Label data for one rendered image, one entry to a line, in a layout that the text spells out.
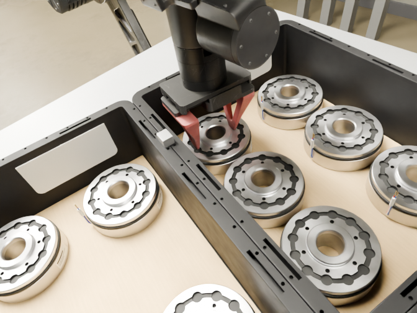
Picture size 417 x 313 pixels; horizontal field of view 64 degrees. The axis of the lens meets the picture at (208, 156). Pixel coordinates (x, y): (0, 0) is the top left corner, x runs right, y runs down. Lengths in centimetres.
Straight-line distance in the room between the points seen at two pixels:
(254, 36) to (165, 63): 70
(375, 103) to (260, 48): 25
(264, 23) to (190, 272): 28
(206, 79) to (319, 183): 21
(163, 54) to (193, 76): 65
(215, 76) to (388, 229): 27
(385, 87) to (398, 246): 21
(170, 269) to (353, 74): 37
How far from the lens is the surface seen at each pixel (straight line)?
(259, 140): 52
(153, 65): 100
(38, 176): 51
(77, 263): 47
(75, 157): 50
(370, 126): 51
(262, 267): 31
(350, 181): 48
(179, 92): 41
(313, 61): 58
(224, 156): 46
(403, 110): 51
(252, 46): 32
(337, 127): 52
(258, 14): 32
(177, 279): 41
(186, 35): 37
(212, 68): 39
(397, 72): 49
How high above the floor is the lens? 120
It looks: 47 degrees down
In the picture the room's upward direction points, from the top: 13 degrees counter-clockwise
